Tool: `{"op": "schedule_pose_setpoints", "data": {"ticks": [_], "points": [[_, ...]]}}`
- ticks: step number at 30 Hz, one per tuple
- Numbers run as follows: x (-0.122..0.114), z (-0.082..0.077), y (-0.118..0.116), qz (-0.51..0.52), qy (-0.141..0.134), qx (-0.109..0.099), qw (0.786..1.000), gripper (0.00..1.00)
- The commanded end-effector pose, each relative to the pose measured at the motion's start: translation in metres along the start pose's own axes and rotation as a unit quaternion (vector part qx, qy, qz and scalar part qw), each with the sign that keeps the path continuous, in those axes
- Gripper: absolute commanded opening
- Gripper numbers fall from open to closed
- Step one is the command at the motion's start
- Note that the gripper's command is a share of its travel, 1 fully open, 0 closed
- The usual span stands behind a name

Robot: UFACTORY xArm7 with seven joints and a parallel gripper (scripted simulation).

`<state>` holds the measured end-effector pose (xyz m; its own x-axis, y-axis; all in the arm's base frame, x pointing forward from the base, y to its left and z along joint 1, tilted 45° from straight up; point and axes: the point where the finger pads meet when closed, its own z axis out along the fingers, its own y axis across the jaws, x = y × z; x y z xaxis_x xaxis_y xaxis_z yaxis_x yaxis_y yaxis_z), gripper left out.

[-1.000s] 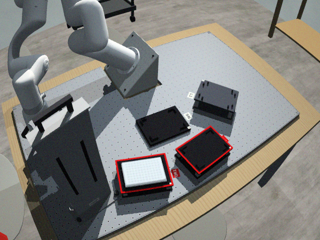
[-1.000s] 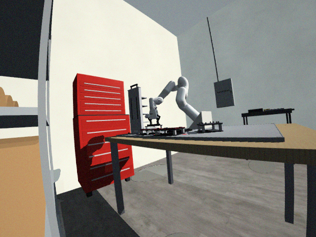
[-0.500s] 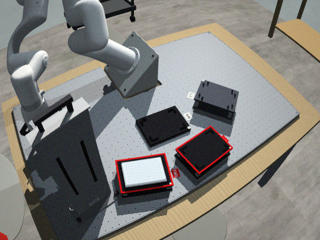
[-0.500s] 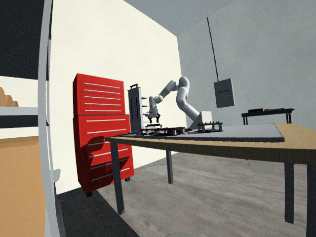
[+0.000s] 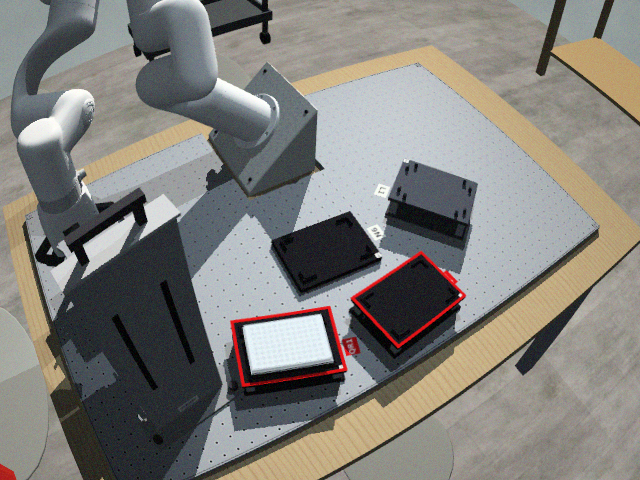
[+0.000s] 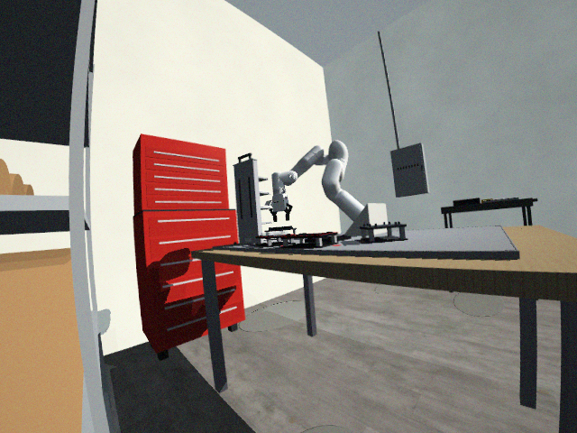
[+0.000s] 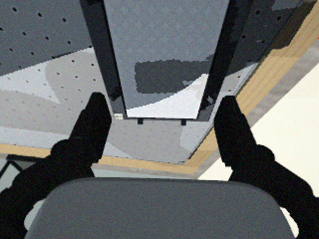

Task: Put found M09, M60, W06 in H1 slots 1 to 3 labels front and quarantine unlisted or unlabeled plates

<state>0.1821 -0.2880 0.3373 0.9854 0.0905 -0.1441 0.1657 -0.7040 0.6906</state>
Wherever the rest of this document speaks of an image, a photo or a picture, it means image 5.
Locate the dark grey rectangular nest with corner posts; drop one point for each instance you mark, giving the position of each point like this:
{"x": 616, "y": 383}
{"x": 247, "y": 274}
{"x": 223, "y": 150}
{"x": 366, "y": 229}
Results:
{"x": 437, "y": 195}

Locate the black rectangular nest with red border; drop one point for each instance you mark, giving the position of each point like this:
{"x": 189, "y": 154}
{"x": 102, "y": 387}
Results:
{"x": 296, "y": 378}
{"x": 405, "y": 302}

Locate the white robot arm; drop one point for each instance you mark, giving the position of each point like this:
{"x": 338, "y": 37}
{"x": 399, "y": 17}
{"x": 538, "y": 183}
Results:
{"x": 189, "y": 74}

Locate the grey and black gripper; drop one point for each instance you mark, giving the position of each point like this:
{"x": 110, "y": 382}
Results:
{"x": 54, "y": 224}

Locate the white microplate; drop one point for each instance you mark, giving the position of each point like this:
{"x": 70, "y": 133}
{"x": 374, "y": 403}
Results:
{"x": 287, "y": 344}

